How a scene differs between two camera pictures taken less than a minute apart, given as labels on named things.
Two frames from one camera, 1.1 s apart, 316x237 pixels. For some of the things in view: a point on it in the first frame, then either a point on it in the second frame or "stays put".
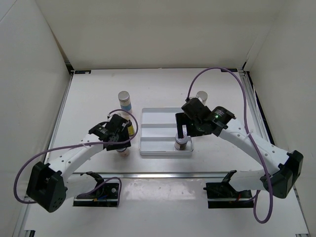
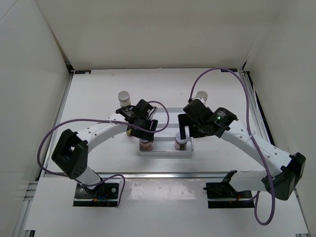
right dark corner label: x=231 y=69 stays put
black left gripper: x=118 y=145 → x=148 y=136
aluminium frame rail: x=153 y=175 stays put
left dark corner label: x=82 y=71 stays put
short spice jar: x=124 y=152 → x=145 y=145
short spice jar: x=180 y=143 stays put
